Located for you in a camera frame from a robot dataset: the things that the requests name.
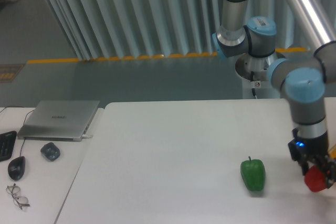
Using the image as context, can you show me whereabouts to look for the white USB plug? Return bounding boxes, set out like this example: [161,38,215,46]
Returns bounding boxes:
[82,135,93,140]

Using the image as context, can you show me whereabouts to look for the black computer mouse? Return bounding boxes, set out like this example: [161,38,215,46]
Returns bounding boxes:
[7,156,26,181]

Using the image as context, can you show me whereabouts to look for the yellow tray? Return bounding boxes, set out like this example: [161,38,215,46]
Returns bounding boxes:
[328,145,336,159]

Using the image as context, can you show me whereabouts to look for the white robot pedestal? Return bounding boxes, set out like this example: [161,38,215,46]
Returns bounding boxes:
[235,52,285,99]

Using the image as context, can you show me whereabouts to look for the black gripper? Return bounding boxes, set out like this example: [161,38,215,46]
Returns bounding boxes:
[288,128,335,189]

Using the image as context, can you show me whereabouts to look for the silver Huawei laptop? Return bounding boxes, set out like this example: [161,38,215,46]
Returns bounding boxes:
[17,100,99,142]

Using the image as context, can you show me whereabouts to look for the black mouse cable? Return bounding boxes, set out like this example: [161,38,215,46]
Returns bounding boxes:
[0,105,36,158]

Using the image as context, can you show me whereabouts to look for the red bell pepper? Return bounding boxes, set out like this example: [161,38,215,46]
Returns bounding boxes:
[304,166,327,193]

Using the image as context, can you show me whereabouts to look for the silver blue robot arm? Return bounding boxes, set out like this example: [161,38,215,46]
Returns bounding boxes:
[212,0,335,192]

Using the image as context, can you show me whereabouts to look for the green bell pepper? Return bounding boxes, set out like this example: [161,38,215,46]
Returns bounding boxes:
[240,156,266,191]

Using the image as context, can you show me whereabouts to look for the black earbud case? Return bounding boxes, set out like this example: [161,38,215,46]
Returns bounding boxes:
[40,142,61,162]

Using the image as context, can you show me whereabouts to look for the corrugated white partition screen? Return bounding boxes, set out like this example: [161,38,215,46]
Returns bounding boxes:
[46,0,335,60]

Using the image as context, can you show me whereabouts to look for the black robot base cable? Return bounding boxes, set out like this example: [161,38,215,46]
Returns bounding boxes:
[249,70,259,100]

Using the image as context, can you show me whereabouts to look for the black keyboard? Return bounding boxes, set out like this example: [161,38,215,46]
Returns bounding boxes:
[0,131,17,162]

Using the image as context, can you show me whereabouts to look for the thin-framed eyeglasses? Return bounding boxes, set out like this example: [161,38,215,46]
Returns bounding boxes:
[6,184,30,210]

